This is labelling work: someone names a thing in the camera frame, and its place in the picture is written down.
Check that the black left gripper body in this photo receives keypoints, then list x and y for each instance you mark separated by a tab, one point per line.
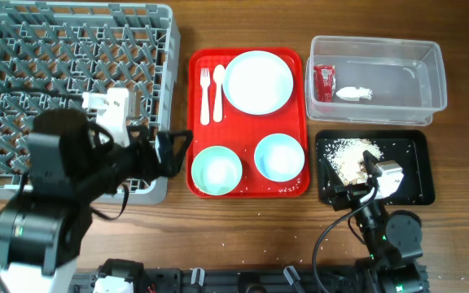
139	161

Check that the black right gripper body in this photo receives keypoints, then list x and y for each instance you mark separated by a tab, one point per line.
352	195

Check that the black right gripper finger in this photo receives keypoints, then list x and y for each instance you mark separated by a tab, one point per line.
328	177
370	163

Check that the white plastic fork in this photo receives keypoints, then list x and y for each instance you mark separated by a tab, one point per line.
204	83

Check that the food scraps and rice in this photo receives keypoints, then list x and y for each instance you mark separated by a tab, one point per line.
345	156

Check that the blue bowl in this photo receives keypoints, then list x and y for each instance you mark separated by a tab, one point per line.
279	157

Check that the white plastic spoon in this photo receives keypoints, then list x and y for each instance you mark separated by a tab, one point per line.
218	77

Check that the white napkin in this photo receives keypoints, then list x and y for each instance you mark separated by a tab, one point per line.
354	94

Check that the red ketchup sachet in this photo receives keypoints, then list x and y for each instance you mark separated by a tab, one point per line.
324	78

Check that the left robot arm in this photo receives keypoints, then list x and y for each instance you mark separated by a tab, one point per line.
41	229

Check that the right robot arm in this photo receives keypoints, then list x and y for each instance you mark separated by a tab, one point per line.
393	240

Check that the black waste tray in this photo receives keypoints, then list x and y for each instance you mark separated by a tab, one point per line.
407	147

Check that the grey dishwasher rack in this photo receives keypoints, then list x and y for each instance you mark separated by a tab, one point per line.
53	52

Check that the green bowl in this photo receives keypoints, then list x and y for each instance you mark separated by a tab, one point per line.
216	171

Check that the light blue plate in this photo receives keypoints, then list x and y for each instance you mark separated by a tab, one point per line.
258	82

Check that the clear plastic bin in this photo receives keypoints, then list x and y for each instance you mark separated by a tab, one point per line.
406	79

